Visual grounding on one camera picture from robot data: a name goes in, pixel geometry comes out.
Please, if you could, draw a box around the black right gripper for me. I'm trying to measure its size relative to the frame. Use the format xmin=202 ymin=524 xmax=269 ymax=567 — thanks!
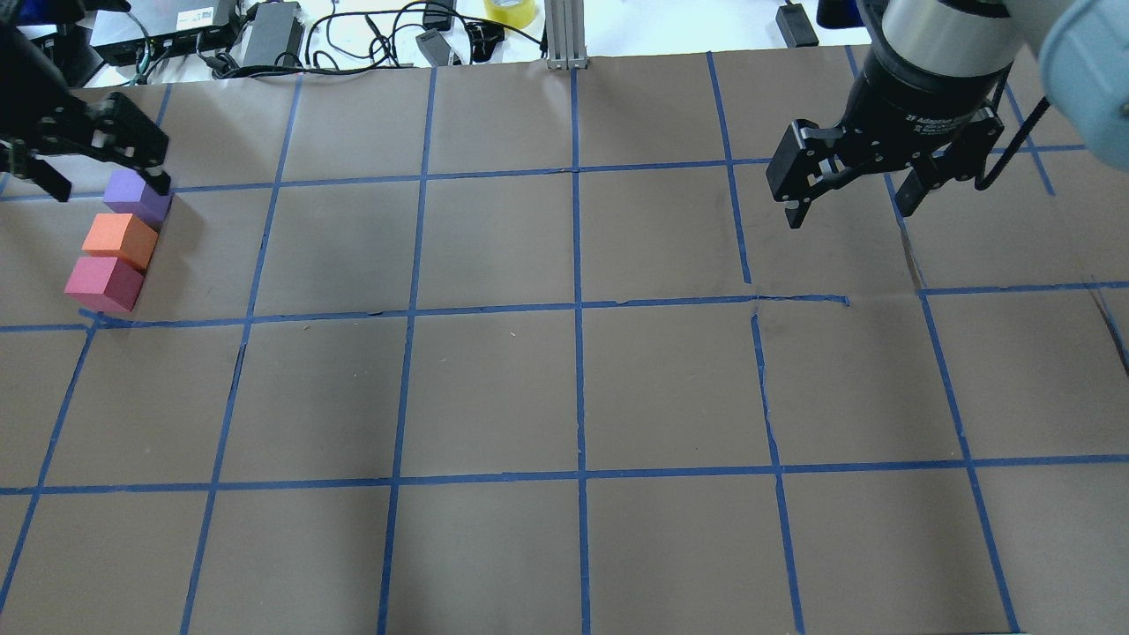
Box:
xmin=765 ymin=49 xmax=1004 ymax=229

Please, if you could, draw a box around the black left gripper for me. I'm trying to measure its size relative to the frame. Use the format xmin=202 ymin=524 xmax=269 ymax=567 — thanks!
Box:
xmin=3 ymin=93 xmax=172 ymax=205

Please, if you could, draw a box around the orange foam cube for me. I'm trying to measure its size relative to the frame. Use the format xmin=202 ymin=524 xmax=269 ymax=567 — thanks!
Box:
xmin=82 ymin=214 xmax=159 ymax=273

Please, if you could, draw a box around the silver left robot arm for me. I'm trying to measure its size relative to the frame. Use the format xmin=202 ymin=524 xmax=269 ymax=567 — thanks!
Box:
xmin=1 ymin=1 xmax=172 ymax=205

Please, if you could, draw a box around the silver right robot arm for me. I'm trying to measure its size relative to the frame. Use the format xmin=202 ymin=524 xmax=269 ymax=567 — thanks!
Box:
xmin=765 ymin=1 xmax=1128 ymax=228

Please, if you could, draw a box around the purple foam cube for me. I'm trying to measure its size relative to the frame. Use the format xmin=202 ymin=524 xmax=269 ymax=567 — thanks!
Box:
xmin=100 ymin=169 xmax=174 ymax=232

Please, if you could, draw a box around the red foam cube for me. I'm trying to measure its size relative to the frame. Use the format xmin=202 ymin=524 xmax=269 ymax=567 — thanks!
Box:
xmin=64 ymin=256 xmax=145 ymax=312

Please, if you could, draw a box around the black power adapter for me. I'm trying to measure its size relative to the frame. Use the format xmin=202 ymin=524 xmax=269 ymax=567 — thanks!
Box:
xmin=774 ymin=1 xmax=821 ymax=49

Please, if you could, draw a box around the black power brick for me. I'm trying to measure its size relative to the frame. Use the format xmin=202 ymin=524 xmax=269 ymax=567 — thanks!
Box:
xmin=240 ymin=1 xmax=303 ymax=68

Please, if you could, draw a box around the yellow tape roll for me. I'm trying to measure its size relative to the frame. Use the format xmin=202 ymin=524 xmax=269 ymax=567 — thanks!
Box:
xmin=482 ymin=0 xmax=537 ymax=29

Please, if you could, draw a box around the aluminium frame post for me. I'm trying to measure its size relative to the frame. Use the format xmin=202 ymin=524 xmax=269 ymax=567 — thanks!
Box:
xmin=543 ymin=0 xmax=589 ymax=70

